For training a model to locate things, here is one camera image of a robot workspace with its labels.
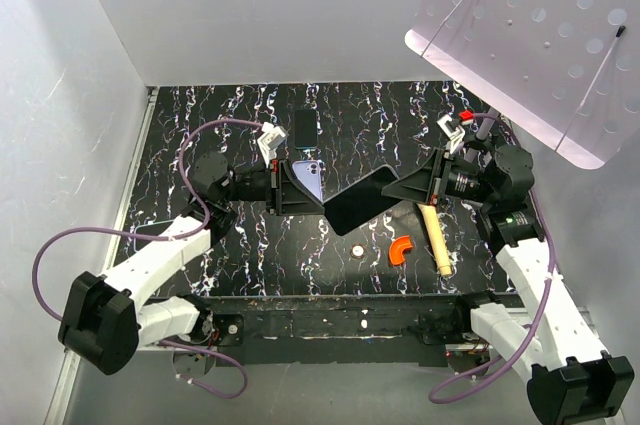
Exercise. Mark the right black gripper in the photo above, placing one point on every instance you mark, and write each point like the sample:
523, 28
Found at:
417, 185

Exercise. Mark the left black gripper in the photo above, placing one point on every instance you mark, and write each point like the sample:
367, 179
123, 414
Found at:
293, 199

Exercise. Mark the lilac phone case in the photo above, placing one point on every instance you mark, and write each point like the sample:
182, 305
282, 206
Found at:
308, 174

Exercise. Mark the dark phone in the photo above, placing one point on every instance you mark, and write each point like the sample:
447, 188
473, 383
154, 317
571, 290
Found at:
360, 202

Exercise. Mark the black smartphone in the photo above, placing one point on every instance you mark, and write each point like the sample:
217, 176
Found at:
305, 129

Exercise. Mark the phone with teal case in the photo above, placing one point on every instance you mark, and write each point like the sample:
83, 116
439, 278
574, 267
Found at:
149, 229

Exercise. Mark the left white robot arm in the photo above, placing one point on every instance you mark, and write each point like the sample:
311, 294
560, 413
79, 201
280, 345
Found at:
108, 317

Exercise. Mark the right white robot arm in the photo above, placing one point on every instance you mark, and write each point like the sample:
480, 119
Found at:
569, 374

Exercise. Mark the orange elbow pipe piece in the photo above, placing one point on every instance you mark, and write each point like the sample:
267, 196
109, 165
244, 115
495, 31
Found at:
398, 250

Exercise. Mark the small round white cap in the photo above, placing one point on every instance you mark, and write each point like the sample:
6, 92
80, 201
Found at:
357, 251

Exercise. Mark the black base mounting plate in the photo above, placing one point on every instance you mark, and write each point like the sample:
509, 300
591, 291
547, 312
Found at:
344, 330

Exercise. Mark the white perforated music stand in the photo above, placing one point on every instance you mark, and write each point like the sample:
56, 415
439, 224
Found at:
565, 71

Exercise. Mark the wooden recorder flute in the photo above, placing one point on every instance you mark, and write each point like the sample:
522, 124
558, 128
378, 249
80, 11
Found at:
437, 240

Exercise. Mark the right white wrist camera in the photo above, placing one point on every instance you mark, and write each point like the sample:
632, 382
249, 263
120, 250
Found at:
454, 129

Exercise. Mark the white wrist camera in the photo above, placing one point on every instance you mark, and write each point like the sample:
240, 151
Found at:
454, 129
272, 136

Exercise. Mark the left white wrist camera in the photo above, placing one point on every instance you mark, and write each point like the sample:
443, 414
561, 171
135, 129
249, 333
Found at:
272, 136

